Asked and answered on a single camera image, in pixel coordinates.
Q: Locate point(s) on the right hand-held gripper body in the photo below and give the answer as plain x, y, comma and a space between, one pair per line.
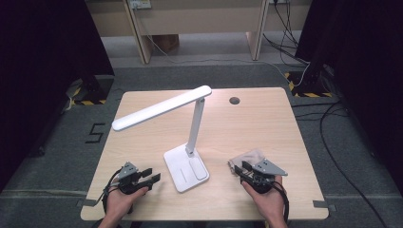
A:
269, 169

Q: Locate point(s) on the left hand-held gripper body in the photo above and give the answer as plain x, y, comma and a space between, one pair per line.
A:
128, 177

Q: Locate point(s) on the white drying rack stand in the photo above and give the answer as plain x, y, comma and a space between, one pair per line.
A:
190, 172

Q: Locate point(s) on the person's left hand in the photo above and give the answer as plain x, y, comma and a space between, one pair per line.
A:
118, 204

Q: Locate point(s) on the person's right hand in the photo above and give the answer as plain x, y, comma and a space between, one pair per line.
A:
271, 202

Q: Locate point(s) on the stand base with hazard tape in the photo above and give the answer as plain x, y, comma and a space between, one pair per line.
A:
309, 85
92, 91

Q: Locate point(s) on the black curtain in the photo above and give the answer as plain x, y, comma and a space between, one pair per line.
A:
47, 79
364, 79

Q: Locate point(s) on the white socket with yellow label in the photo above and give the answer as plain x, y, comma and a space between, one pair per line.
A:
140, 3

